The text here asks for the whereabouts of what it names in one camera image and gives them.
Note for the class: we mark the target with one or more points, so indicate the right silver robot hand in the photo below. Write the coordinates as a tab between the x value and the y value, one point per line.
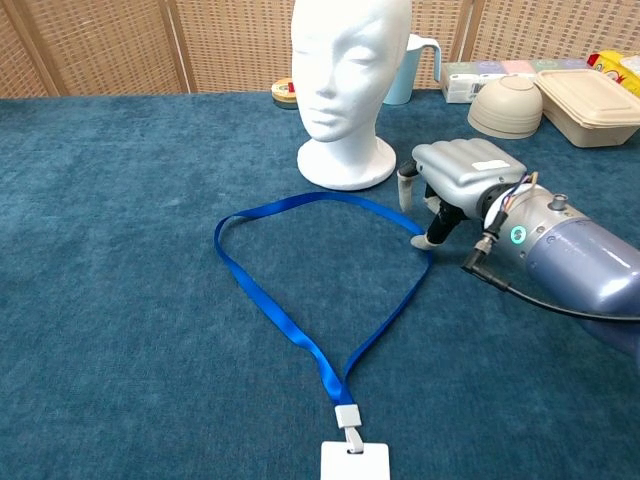
465	170

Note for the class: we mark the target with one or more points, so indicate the multicolour tissue pack bundle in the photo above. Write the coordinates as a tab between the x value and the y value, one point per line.
460	82

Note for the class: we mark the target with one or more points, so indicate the wicker folding screen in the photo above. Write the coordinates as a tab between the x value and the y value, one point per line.
100	45

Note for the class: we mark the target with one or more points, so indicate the white ID badge card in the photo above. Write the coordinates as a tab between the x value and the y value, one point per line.
355	465

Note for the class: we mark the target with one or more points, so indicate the blue carpet table cover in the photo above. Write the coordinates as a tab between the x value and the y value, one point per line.
150	300

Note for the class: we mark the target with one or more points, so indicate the yellow tape roll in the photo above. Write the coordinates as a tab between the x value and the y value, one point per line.
282	95

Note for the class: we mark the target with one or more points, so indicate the beige upturned bowl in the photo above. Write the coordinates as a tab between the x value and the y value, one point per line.
505	110

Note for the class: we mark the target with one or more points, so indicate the yellow snack bag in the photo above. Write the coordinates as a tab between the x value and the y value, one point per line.
617	67

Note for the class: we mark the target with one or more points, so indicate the white foam mannequin head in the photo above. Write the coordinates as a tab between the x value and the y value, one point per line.
345	75

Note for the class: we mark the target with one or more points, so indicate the beige lidded lunch box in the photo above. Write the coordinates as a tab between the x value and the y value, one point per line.
585	107

